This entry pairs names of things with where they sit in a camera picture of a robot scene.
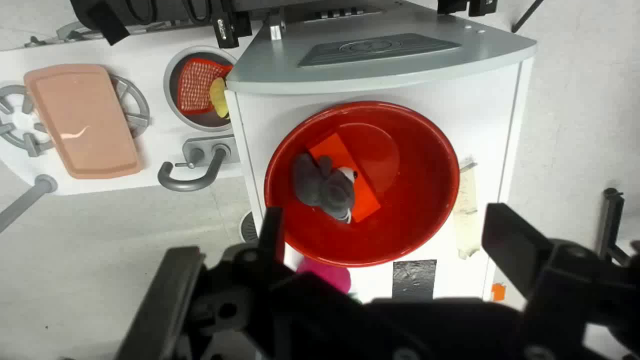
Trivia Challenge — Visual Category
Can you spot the white cabinet with grey panel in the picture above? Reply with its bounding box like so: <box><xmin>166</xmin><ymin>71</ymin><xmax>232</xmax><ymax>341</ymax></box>
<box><xmin>224</xmin><ymin>9</ymin><xmax>541</xmax><ymax>309</ymax></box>

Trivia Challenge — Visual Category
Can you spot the grey toy sink basin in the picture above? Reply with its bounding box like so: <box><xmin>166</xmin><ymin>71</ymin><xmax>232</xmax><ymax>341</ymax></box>
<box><xmin>162</xmin><ymin>44</ymin><xmax>237</xmax><ymax>131</ymax></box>

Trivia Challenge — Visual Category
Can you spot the white toy kitchen counter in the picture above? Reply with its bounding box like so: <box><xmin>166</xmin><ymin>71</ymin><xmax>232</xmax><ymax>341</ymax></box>
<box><xmin>0</xmin><ymin>25</ymin><xmax>265</xmax><ymax>197</ymax></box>

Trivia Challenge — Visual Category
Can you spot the grey toy stove burner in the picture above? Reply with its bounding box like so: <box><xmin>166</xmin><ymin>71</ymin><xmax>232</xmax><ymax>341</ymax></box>
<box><xmin>0</xmin><ymin>71</ymin><xmax>154</xmax><ymax>160</ymax></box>

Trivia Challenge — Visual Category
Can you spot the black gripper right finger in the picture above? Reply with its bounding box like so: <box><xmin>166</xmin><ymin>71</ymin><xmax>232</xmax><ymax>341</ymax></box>
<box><xmin>482</xmin><ymin>201</ymin><xmax>583</xmax><ymax>316</ymax></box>

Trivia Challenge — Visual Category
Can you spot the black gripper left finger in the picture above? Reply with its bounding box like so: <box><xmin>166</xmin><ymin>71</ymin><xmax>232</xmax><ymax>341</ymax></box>
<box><xmin>119</xmin><ymin>246</ymin><xmax>207</xmax><ymax>360</ymax></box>

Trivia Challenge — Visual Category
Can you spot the beige tape strip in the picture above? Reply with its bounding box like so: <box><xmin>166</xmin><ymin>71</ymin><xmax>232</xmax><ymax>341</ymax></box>
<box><xmin>454</xmin><ymin>158</ymin><xmax>482</xmax><ymax>262</ymax></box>

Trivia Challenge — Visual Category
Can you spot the yellow sponge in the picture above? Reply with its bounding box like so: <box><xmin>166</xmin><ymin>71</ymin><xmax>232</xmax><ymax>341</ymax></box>
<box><xmin>209</xmin><ymin>75</ymin><xmax>232</xmax><ymax>119</ymax></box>

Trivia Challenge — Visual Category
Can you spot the grey plush mouse doll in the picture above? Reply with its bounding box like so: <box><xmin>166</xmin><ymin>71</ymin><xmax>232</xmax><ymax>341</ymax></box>
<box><xmin>291</xmin><ymin>152</ymin><xmax>358</xmax><ymax>225</ymax></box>

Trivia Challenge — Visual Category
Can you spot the black tool case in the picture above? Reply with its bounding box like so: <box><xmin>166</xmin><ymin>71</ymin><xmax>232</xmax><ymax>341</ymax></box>
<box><xmin>69</xmin><ymin>0</ymin><xmax>258</xmax><ymax>48</ymax></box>

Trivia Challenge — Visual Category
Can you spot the pink plastic tray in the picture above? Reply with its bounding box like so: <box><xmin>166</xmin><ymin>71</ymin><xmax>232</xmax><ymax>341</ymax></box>
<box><xmin>22</xmin><ymin>61</ymin><xmax>147</xmax><ymax>179</ymax></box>

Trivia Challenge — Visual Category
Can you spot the red plastic bowl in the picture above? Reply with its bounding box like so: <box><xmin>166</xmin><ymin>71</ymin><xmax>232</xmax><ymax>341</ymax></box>
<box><xmin>262</xmin><ymin>98</ymin><xmax>465</xmax><ymax>270</ymax></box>

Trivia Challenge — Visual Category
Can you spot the orange rectangular block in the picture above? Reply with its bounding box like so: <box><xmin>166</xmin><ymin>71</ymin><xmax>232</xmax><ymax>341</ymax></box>
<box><xmin>307</xmin><ymin>130</ymin><xmax>384</xmax><ymax>225</ymax></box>

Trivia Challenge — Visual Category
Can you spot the grey toy faucet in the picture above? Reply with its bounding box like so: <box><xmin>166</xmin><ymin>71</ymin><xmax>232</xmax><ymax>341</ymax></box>
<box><xmin>157</xmin><ymin>134</ymin><xmax>240</xmax><ymax>194</ymax></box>

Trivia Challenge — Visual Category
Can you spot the round grey floor cover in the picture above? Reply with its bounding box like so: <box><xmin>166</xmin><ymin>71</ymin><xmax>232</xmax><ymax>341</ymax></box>
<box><xmin>239</xmin><ymin>210</ymin><xmax>260</xmax><ymax>244</ymax></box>

